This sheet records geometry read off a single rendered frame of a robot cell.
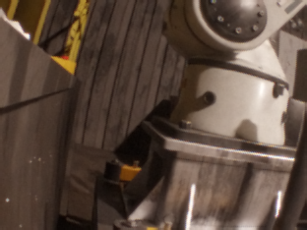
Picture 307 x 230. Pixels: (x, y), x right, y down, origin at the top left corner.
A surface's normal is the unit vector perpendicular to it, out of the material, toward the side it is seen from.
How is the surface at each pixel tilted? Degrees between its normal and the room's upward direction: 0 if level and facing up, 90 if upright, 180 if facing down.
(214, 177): 90
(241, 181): 90
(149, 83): 90
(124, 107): 90
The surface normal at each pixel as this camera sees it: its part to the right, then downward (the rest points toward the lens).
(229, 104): -0.29, -0.02
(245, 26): 0.15, 0.07
